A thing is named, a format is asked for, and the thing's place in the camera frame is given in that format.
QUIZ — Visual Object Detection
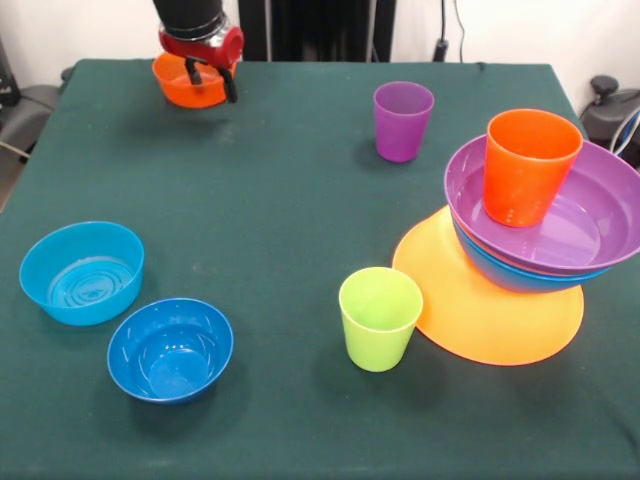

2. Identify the thin black cable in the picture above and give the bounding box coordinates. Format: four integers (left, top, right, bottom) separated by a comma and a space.
448, 0, 469, 64

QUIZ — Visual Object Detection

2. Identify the orange cup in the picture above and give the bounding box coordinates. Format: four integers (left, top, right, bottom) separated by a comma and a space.
482, 108, 585, 229

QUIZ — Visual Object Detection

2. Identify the large light blue bowl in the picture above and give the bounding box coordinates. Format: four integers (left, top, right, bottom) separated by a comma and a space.
452, 214, 621, 294

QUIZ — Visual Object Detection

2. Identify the dark blue bowl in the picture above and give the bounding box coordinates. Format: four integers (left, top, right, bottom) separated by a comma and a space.
106, 297, 235, 406

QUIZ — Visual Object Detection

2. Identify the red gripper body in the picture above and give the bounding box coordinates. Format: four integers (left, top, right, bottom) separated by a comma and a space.
158, 25, 246, 71

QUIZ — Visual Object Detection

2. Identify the purple cup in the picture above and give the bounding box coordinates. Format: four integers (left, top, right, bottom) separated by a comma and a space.
373, 81, 436, 164

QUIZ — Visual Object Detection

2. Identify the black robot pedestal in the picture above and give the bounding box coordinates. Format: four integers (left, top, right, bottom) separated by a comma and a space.
238, 0, 396, 64

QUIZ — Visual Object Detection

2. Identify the purple bowl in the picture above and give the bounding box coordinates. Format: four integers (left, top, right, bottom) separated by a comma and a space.
443, 133, 640, 276

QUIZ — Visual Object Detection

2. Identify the green cup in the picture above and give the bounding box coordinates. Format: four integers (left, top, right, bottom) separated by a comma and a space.
338, 266, 425, 374

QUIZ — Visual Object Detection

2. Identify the large yellow-orange bowl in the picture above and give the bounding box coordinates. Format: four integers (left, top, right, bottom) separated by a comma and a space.
391, 205, 586, 366

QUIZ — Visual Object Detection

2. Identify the flat-bottomed light blue bowl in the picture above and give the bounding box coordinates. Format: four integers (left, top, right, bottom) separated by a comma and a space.
18, 220, 146, 327

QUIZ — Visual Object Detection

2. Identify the small orange bowl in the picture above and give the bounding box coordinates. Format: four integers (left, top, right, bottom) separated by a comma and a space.
151, 52, 239, 110

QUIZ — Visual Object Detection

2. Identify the dark green tablecloth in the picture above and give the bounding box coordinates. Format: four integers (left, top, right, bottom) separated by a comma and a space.
0, 58, 640, 480

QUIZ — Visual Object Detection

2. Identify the black cable with plug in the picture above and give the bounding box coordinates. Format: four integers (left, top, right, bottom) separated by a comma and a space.
432, 0, 450, 64

